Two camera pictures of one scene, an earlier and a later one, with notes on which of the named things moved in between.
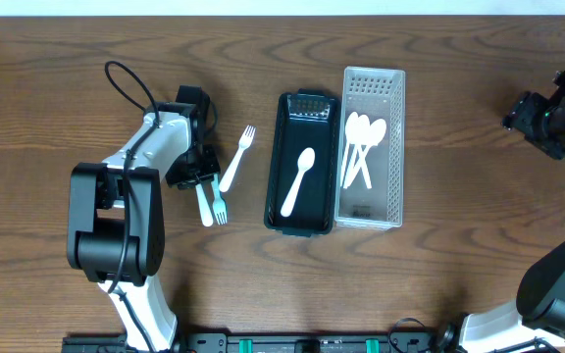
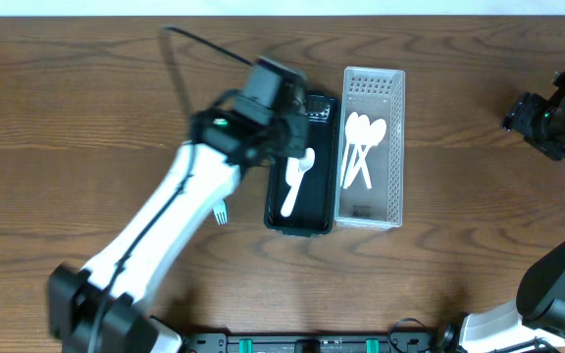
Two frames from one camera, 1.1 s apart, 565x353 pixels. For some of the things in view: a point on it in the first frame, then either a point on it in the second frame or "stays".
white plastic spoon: [361, 134] stays
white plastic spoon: [305, 160] stays
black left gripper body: [198, 164] -> [282, 136]
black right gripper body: [541, 122] stays
